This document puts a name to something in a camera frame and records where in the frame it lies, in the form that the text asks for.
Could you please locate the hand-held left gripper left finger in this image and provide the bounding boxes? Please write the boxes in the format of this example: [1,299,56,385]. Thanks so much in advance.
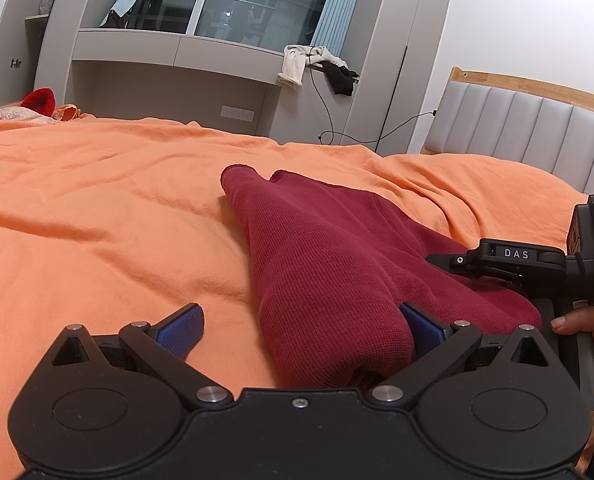
[51,302,235,408]

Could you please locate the black charging cable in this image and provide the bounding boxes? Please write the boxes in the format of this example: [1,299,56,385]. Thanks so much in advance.
[302,62,438,147]

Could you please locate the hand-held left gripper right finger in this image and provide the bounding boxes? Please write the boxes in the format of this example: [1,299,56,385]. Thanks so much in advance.
[367,301,546,408]

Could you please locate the white cloth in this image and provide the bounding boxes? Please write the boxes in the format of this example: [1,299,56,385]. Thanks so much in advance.
[277,44,346,92]

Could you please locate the orange bed blanket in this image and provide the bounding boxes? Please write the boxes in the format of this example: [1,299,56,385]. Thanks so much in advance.
[0,111,594,480]

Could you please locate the black cloth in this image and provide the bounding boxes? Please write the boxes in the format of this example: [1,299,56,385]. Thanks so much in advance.
[321,60,360,97]

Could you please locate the grey shelf cabinet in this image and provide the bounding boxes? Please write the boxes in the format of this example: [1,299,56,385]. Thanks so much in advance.
[0,0,80,111]

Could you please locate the pale patterned cloth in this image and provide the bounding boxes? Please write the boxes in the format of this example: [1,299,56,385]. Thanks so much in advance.
[0,106,54,124]

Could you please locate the grey built-in desk unit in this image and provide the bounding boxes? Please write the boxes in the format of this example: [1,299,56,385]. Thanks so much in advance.
[64,27,304,137]

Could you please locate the white wall socket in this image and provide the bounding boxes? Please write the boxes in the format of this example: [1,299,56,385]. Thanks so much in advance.
[220,104,254,122]

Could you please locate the blue pleated curtain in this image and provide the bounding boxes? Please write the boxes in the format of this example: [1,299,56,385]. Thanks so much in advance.
[310,0,370,62]

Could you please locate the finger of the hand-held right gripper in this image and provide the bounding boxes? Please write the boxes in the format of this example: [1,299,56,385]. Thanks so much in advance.
[425,252,525,287]

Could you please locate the red knit hat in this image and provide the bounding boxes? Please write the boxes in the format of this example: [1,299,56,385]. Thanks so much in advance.
[20,87,57,114]

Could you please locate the maroon knit garment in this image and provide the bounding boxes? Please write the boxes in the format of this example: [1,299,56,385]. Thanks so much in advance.
[220,164,544,392]

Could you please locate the grey wardrobe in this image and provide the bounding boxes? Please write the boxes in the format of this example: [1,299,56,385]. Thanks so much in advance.
[343,0,454,157]

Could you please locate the glass window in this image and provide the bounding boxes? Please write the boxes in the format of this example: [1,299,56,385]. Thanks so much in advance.
[102,0,344,54]

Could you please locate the grey padded headboard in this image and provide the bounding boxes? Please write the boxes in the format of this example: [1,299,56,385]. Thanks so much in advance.
[420,66,594,196]

